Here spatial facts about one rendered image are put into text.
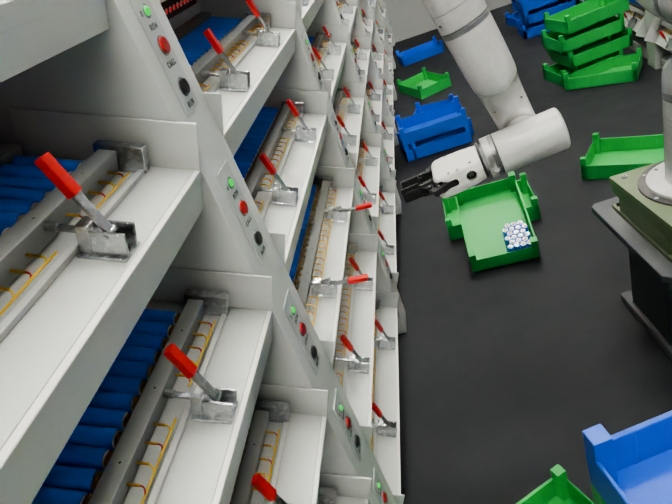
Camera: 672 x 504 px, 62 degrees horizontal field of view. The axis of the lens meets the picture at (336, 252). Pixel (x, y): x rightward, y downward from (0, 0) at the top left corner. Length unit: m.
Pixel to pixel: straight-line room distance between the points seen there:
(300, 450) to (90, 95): 0.48
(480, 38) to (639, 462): 0.70
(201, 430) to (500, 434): 0.87
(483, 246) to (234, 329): 1.26
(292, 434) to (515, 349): 0.83
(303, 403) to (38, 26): 0.54
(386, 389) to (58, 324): 1.00
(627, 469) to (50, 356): 0.54
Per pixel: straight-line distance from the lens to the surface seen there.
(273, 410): 0.77
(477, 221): 1.88
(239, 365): 0.61
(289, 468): 0.74
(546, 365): 1.44
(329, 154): 1.33
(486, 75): 1.07
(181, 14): 1.15
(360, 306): 1.26
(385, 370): 1.37
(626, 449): 0.65
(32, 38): 0.47
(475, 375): 1.44
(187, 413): 0.56
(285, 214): 0.87
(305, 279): 0.99
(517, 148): 1.13
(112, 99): 0.60
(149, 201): 0.54
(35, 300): 0.44
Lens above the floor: 1.03
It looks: 30 degrees down
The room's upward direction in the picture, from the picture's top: 22 degrees counter-clockwise
